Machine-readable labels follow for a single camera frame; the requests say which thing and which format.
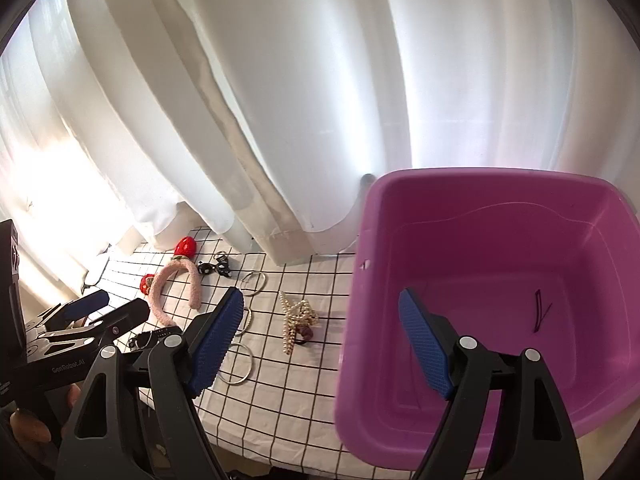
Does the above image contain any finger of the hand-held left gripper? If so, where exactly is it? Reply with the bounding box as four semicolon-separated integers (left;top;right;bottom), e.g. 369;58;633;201
44;298;151;348
36;289;111;333

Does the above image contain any mauve hair tie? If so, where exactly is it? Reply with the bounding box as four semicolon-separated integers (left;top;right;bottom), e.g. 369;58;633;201
292;324;319;347

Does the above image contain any pearl hair claw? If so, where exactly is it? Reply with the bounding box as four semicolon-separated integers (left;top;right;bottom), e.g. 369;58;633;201
278;290;320;356

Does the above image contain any cream curtain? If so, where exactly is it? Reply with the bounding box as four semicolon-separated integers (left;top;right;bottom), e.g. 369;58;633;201
162;0;321;267

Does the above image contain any pink plastic basin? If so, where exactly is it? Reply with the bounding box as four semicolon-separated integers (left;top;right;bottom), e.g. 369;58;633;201
334;169;640;470

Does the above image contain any person's left hand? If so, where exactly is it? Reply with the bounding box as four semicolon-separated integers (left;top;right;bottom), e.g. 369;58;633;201
9;384;85;453

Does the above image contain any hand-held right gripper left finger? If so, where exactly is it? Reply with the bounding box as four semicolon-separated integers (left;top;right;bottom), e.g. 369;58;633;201
56;286;246;480

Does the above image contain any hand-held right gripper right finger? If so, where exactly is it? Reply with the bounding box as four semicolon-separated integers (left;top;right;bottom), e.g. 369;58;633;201
398;287;586;480

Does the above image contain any pink strawberry headband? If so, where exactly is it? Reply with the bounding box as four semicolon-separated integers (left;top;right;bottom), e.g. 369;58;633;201
140;236;203;328

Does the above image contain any black patterned hair band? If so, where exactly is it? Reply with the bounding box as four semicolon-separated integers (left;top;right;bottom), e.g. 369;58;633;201
128;326;184;352

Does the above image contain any checked white tablecloth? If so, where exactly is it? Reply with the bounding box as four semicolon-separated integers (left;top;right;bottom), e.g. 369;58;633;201
80;227;488;480

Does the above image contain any white curtain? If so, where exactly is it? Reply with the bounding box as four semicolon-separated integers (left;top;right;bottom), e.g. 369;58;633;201
0;0;640;263

